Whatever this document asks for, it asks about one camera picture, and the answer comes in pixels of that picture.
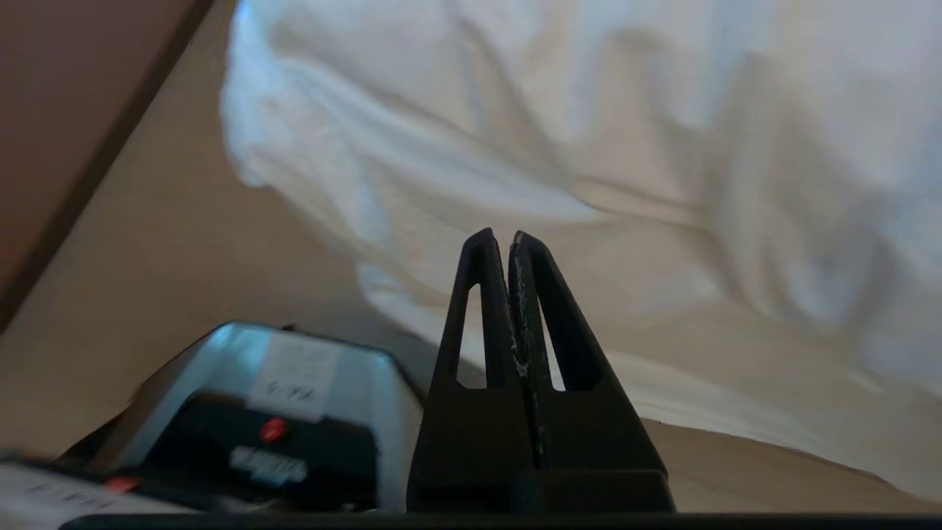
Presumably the white duvet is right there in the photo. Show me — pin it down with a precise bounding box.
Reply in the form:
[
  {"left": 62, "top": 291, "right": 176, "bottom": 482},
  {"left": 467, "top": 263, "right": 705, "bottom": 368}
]
[{"left": 219, "top": 0, "right": 942, "bottom": 503}]

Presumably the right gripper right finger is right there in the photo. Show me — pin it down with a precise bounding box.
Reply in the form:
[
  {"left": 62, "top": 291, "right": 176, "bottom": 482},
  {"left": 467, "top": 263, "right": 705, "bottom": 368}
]
[{"left": 508, "top": 230, "right": 676, "bottom": 514}]

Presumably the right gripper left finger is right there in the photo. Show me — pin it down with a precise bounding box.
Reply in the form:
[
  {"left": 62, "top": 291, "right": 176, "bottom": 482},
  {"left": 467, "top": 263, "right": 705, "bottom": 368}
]
[{"left": 406, "top": 227, "right": 536, "bottom": 514}]

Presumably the beige bed sheet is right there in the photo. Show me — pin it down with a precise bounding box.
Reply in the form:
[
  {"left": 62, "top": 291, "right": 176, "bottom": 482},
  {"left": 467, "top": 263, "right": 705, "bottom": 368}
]
[{"left": 0, "top": 0, "right": 942, "bottom": 514}]

